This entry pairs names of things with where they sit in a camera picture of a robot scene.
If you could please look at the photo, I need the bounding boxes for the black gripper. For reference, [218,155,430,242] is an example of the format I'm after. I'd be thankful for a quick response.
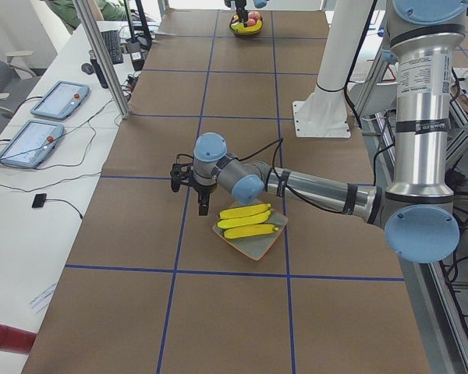
[234,0,247,16]
[188,171,217,216]

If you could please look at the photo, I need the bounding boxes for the yellow banana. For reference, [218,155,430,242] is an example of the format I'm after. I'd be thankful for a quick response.
[229,19,263,35]
[223,224,279,239]
[219,203,271,220]
[217,210,271,230]

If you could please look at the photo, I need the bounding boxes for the woven brown basket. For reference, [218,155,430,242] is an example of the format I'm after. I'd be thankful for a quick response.
[229,11,264,36]

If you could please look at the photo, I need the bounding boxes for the grey square plate orange rim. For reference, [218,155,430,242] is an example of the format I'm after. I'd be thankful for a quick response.
[212,200,288,260]

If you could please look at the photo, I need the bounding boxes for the red apple upper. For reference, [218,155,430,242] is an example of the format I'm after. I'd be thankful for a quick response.
[246,11,261,26]

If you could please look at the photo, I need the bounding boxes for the black keyboard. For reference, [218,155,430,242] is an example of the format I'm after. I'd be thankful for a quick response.
[101,30,123,65]

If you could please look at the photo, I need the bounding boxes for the small black puck device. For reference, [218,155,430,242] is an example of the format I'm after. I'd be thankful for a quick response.
[31,193,47,209]

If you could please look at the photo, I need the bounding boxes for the teach pendant far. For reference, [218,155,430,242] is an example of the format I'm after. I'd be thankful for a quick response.
[30,81,90,120]

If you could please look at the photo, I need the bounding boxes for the teach pendant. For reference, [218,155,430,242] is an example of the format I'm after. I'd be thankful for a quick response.
[0,119,65,168]
[30,81,90,120]

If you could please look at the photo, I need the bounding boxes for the teach pendant near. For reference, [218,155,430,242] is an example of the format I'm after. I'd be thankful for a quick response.
[0,119,65,168]

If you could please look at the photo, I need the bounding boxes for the red cylinder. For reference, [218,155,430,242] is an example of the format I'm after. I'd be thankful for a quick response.
[0,324,37,355]

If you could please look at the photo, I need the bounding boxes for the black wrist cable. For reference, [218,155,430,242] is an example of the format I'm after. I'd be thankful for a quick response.
[175,138,348,215]

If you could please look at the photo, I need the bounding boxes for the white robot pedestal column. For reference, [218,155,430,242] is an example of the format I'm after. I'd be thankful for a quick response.
[292,0,376,139]

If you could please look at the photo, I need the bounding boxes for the grey aluminium frame post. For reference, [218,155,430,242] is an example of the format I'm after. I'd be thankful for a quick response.
[73,0,129,119]

